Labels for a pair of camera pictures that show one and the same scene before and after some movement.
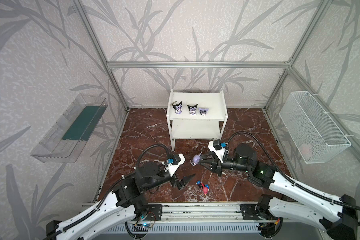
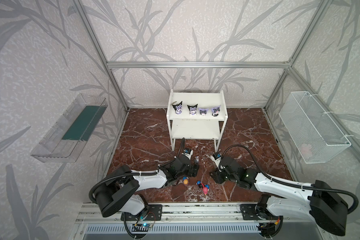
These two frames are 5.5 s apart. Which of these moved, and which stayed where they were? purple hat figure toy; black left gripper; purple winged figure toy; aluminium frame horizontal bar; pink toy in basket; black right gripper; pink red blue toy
Moved: black right gripper; black left gripper; purple hat figure toy
Stayed: aluminium frame horizontal bar; pink toy in basket; pink red blue toy; purple winged figure toy
